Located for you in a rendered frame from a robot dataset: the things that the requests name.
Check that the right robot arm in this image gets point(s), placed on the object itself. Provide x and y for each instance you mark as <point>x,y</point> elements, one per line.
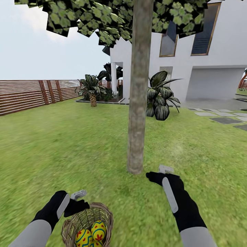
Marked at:
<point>192,229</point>

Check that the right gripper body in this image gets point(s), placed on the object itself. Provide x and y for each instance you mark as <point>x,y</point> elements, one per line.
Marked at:
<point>154,177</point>

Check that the fixed window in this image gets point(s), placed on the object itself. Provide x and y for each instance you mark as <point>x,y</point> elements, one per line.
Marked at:
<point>169,73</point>

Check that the wicker basket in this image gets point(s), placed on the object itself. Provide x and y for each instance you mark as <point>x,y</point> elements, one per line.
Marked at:
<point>71,224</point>

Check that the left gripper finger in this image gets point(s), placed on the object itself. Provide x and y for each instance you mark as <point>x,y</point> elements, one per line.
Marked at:
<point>86,206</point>

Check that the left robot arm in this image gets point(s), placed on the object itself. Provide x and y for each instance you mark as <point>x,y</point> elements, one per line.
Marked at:
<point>37,233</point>

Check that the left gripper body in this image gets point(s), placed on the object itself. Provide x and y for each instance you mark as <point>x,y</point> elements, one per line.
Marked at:
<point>77,208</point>

